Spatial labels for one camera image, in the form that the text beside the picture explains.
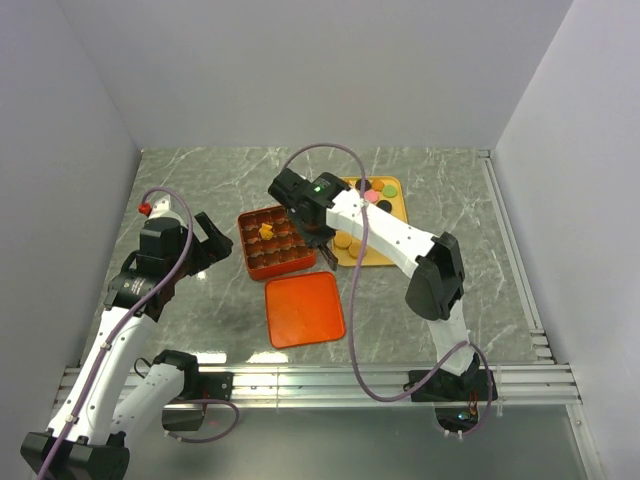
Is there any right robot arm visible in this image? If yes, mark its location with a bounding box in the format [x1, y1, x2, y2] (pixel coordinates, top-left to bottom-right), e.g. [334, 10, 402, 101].
[268, 168, 469, 360]

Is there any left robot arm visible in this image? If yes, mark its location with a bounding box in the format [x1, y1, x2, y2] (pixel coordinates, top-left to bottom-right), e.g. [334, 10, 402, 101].
[20, 187, 238, 479]

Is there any round beige biscuit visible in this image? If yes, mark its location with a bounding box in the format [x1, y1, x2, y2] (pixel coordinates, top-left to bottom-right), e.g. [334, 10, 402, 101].
[334, 231, 352, 250]
[348, 239, 362, 259]

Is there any orange cookie tin box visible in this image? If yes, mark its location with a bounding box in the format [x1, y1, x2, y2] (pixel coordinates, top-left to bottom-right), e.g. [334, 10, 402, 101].
[237, 205, 316, 281]

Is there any black sandwich cookie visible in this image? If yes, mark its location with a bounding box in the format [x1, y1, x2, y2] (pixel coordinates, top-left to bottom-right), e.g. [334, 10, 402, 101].
[355, 179, 371, 192]
[376, 200, 393, 213]

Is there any orange tin lid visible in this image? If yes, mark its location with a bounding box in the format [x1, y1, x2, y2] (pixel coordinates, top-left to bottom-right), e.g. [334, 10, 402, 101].
[265, 271, 346, 349]

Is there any pink macaron cookie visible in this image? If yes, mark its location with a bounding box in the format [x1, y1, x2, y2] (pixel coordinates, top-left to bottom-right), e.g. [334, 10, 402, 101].
[364, 189, 379, 203]

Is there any yellow cookie tray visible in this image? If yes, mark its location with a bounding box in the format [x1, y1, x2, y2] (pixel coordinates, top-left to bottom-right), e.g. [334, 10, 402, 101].
[330, 175, 408, 267]

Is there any green macaron cookie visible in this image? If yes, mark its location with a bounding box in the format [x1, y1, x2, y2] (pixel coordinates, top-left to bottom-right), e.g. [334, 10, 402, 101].
[382, 185, 398, 198]

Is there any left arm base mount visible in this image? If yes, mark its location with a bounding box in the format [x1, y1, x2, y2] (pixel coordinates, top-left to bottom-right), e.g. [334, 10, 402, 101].
[151, 350, 234, 434]

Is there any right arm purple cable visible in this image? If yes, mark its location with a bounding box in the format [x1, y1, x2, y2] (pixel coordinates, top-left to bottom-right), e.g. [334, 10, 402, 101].
[281, 142, 501, 437]

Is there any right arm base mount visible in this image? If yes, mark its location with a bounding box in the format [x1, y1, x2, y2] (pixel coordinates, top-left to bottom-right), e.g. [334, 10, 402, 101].
[410, 368, 498, 403]

